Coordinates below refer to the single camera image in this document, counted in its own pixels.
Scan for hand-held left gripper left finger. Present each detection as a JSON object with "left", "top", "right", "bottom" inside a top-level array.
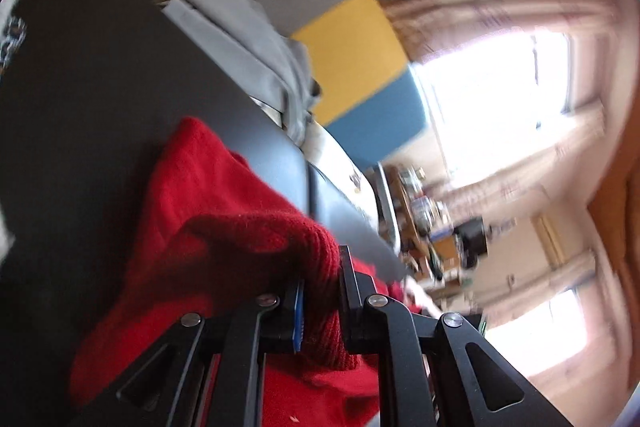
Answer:
[{"left": 116, "top": 278, "right": 307, "bottom": 427}]

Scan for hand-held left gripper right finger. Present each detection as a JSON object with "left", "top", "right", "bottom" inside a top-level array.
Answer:
[{"left": 337, "top": 245, "right": 573, "bottom": 427}]

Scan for red knit sweater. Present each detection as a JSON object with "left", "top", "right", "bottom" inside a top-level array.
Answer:
[{"left": 70, "top": 117, "right": 436, "bottom": 427}]

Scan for small wooden desk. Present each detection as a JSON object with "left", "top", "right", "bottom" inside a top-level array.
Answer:
[{"left": 387, "top": 164, "right": 461, "bottom": 283}]

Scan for black monitor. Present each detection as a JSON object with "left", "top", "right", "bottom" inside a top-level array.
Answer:
[{"left": 457, "top": 217, "right": 488, "bottom": 258}]

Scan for white deer print pillow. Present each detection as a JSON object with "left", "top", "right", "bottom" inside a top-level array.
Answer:
[{"left": 305, "top": 124, "right": 381, "bottom": 228}]

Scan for bright window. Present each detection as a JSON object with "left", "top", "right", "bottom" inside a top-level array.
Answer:
[
  {"left": 485, "top": 292, "right": 591, "bottom": 378},
  {"left": 415, "top": 32, "right": 573, "bottom": 178}
]

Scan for beige patterned curtain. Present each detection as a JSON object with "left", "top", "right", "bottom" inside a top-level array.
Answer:
[
  {"left": 435, "top": 107, "right": 606, "bottom": 218},
  {"left": 480, "top": 249, "right": 601, "bottom": 308},
  {"left": 380, "top": 0, "right": 616, "bottom": 62}
]

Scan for grey yellow blue sofa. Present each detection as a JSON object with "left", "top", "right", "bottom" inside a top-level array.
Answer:
[{"left": 220, "top": 0, "right": 431, "bottom": 253}]

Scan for orange wooden door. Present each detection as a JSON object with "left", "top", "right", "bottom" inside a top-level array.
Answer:
[{"left": 587, "top": 142, "right": 640, "bottom": 273}]

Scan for grey garment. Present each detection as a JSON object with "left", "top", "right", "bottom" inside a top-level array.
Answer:
[{"left": 120, "top": 0, "right": 323, "bottom": 145}]

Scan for white patterned cloth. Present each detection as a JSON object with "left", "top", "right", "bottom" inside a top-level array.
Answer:
[{"left": 0, "top": 0, "right": 28, "bottom": 258}]

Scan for wall air conditioner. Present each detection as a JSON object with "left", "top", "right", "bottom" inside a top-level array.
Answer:
[{"left": 537, "top": 214, "right": 563, "bottom": 268}]

